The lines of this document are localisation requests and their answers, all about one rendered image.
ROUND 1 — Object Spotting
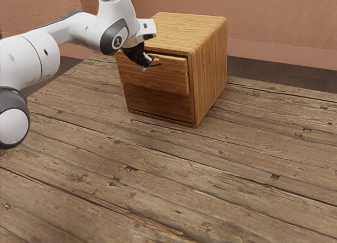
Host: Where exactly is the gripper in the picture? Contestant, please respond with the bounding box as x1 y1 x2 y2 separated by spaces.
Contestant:
122 41 155 72

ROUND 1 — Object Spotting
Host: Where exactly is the wooden drawer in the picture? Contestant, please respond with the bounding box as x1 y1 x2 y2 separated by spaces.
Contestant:
115 49 191 96

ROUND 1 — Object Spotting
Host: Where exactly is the small wooden cabinet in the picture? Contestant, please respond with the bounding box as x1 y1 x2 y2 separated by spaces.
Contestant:
115 12 228 129

